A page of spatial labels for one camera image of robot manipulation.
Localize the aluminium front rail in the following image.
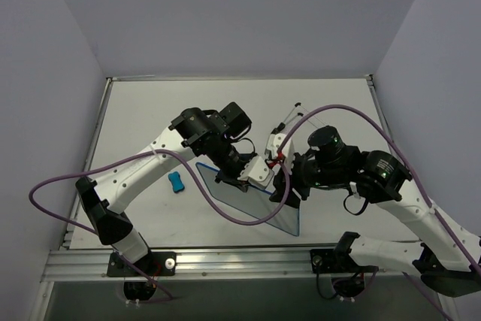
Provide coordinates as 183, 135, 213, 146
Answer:
39, 244, 450, 283

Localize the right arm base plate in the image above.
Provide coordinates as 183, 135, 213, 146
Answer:
310, 248, 342, 274

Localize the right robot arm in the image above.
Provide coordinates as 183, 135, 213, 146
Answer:
265, 126, 480, 298

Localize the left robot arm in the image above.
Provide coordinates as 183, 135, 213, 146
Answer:
75, 102, 254, 275

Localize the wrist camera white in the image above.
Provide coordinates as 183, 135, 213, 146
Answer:
265, 123, 295, 173
237, 156, 274, 189

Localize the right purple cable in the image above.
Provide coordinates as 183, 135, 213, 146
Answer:
274, 104, 481, 321

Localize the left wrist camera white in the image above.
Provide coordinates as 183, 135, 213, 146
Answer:
237, 156, 274, 189

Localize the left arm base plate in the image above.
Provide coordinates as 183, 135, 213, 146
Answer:
106, 251, 177, 277

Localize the blue whiteboard eraser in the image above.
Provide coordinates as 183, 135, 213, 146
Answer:
168, 171, 185, 194

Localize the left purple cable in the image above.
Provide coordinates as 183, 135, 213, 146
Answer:
29, 150, 292, 303

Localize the purple cable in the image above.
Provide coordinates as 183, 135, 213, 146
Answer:
274, 104, 481, 321
29, 150, 292, 303

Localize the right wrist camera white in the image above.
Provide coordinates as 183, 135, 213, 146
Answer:
265, 123, 295, 173

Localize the wire whiteboard stand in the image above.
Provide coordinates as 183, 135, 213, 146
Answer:
273, 102, 327, 134

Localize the blue-framed whiteboard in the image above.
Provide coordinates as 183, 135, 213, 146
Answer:
195, 162, 300, 237

